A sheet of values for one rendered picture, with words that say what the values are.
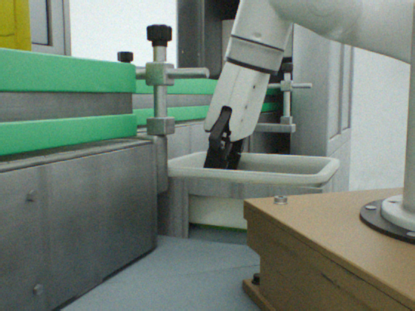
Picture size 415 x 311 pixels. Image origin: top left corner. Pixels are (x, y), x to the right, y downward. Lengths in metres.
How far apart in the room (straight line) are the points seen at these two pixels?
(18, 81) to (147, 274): 0.23
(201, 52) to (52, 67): 1.03
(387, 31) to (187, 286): 0.42
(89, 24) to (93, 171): 0.50
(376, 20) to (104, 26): 0.51
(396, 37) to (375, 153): 3.46
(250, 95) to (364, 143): 3.53
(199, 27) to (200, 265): 1.01
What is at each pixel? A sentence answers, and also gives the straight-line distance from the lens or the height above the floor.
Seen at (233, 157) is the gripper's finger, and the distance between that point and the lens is 0.66.
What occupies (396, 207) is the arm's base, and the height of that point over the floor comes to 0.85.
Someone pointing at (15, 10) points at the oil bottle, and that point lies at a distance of 0.54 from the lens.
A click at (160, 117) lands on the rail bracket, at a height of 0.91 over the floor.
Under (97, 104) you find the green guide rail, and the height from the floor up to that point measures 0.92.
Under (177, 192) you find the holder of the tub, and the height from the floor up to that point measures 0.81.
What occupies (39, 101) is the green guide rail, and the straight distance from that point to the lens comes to 0.40.
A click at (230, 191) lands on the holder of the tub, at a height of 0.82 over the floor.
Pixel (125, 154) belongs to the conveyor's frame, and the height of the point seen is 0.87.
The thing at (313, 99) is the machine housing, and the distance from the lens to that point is 1.32.
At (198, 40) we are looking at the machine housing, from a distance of 1.39.
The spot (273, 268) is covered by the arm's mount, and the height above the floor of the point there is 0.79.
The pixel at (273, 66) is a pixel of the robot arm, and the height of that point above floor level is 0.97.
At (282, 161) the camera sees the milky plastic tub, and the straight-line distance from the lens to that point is 0.68.
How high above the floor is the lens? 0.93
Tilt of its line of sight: 8 degrees down
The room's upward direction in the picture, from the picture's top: straight up
